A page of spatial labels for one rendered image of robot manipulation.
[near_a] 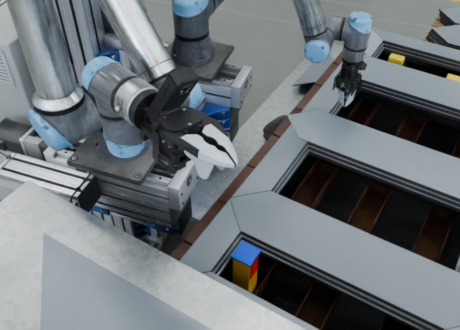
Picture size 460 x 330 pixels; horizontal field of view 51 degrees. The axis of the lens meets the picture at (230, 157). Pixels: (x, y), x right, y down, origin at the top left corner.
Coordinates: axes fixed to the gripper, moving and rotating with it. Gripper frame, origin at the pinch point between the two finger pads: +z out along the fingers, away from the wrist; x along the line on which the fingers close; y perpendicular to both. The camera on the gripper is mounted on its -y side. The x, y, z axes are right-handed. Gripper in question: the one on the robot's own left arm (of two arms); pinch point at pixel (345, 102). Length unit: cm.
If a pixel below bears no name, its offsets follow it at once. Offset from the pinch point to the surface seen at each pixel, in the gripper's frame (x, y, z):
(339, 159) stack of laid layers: 8.9, 26.7, 2.9
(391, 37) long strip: -1, -56, 1
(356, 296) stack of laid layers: 32, 71, 3
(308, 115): -8.8, 13.2, 0.7
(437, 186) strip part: 39.6, 24.4, 0.8
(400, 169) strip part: 27.8, 22.9, 0.8
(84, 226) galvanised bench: -27, 102, -19
